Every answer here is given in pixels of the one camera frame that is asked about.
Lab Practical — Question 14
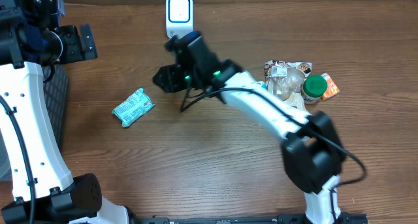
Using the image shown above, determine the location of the light green wet wipes pack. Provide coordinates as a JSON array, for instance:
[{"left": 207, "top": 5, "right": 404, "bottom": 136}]
[{"left": 112, "top": 88, "right": 155, "bottom": 128}]

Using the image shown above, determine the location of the brown white snack pouch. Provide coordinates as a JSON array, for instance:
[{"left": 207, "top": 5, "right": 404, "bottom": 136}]
[{"left": 264, "top": 60, "right": 312, "bottom": 112}]

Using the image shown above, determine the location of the green lid seasoning jar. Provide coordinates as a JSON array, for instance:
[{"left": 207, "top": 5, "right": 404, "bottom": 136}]
[{"left": 301, "top": 75, "right": 328, "bottom": 104}]

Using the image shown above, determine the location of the orange tissue pack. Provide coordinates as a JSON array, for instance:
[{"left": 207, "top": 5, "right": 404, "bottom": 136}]
[{"left": 321, "top": 73, "right": 340, "bottom": 101}]

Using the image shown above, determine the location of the teal white tissue pack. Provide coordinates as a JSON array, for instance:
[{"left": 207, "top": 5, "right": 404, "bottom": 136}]
[{"left": 256, "top": 81, "right": 266, "bottom": 89}]

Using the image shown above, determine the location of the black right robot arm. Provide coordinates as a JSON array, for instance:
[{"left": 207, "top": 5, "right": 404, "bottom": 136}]
[{"left": 153, "top": 31, "right": 346, "bottom": 223}]

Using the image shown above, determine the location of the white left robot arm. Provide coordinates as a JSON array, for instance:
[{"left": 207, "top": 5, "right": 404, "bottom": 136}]
[{"left": 1, "top": 0, "right": 133, "bottom": 223}]

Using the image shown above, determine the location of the white barcode scanner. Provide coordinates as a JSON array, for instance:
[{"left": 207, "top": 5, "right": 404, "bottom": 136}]
[{"left": 165, "top": 0, "right": 193, "bottom": 39}]

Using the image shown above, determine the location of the grey plastic mesh basket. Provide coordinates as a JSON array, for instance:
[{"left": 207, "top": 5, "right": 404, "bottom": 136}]
[{"left": 1, "top": 65, "right": 69, "bottom": 182}]

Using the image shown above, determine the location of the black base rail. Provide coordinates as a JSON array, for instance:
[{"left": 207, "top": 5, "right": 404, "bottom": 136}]
[{"left": 131, "top": 212, "right": 369, "bottom": 224}]

